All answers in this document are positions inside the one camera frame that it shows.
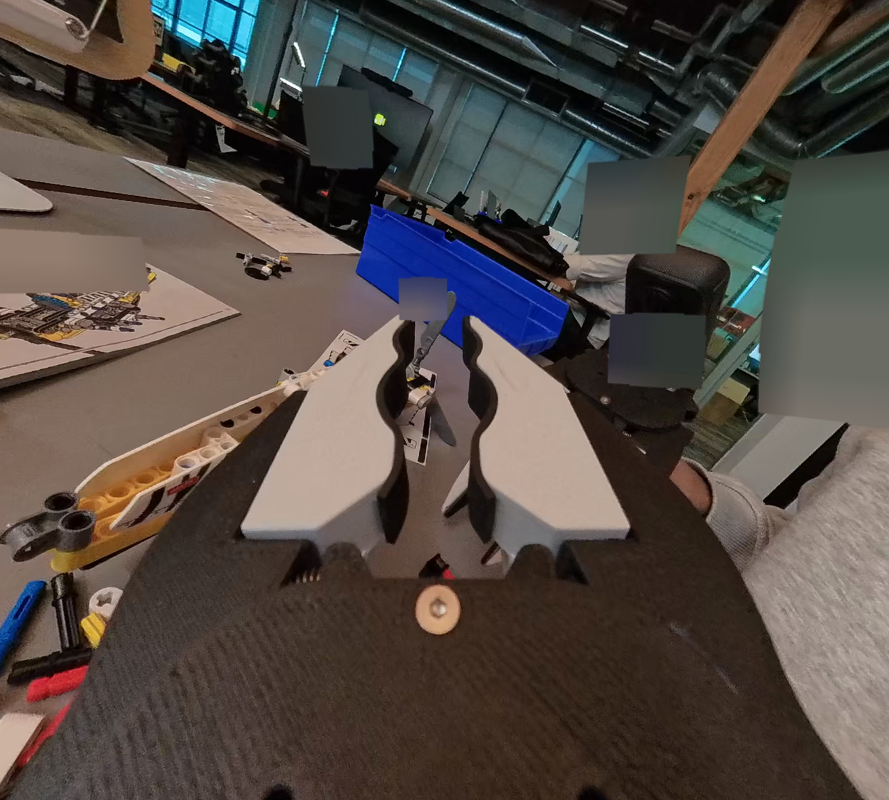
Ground blue plastic bin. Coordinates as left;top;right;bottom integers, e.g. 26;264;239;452
356;203;572;358

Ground person's right forearm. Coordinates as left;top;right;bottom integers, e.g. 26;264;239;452
669;425;889;800

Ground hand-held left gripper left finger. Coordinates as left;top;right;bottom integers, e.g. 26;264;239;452
239;317;411;551

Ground white striped lego model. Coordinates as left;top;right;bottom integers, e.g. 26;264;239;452
52;289;459;572

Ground blue lego piece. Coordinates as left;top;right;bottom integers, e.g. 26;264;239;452
0;580;47;670

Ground black computer monitor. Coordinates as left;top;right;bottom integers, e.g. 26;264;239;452
337;65;435;170

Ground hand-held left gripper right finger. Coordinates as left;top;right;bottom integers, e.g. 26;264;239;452
443;316;633;550

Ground flat white lego piece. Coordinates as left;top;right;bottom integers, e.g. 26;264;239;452
0;712;47;765

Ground red lego axle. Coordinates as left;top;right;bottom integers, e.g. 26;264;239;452
25;666;91;704

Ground black bag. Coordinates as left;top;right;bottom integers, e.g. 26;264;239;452
476;208;572;273

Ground black equipment on table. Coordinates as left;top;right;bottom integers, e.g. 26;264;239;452
186;38;249;115

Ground black lego pin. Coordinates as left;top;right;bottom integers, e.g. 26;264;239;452
50;573;82;651

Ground white printed paper sheet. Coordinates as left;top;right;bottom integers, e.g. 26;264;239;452
125;156;360;257

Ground dark grey lego connector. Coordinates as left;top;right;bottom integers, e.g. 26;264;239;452
0;492;98;563

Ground cardboard box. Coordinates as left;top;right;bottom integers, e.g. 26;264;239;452
696;375;752;427

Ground wooden post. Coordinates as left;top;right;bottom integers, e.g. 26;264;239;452
677;0;877;235

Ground red lego piece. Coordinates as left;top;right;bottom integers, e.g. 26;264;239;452
14;701;74;769

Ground lego instruction booklet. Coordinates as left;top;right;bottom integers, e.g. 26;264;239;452
0;262;242;391

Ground black lego axle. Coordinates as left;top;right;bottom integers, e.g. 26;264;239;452
6;646;93;686

